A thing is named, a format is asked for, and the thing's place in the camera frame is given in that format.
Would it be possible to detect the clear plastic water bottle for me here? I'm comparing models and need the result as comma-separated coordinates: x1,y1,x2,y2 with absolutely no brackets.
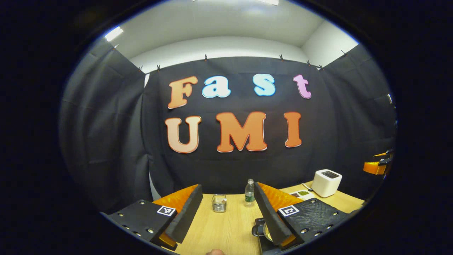
245,178,255,207

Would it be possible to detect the white toaster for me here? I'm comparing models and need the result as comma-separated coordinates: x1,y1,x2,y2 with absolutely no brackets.
311,169,343,198

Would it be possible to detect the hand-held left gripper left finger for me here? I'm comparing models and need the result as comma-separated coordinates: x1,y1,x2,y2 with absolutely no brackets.
103,184,203,251

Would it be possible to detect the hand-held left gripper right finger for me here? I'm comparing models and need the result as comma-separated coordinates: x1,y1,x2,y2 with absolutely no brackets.
253,182,356,250

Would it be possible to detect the ceiling light panel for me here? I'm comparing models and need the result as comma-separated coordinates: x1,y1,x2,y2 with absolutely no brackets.
104,27,124,42
193,0,280,6

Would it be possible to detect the metal wire mesh holder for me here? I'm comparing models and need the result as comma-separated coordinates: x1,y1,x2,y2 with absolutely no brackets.
212,194,227,213

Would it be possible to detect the white divided dish with beans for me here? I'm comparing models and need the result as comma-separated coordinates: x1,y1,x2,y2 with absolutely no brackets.
288,190,315,201

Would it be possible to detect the steel pot with soybeans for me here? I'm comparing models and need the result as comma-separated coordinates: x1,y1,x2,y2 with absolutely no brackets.
251,217,274,243

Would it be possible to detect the black induction cooktop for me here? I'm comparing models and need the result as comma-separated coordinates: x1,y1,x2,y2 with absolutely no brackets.
256,234,287,255

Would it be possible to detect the black backdrop cloth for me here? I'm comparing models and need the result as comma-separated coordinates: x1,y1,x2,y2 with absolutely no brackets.
58,37,397,213

